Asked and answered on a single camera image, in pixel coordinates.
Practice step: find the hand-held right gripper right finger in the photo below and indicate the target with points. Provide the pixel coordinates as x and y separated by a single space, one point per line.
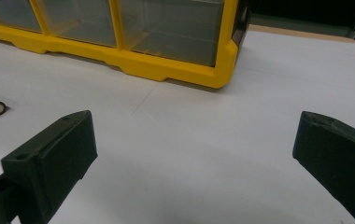
340 161

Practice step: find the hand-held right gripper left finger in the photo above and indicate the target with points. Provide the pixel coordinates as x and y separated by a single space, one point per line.
57 155

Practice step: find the yellow black drawer organizer cabinet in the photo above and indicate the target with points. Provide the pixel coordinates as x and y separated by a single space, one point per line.
178 70

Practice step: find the clear plastic drawer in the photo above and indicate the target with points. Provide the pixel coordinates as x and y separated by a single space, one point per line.
172 31

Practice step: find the set of clear drawers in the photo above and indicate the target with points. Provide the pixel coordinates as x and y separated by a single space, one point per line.
79 21

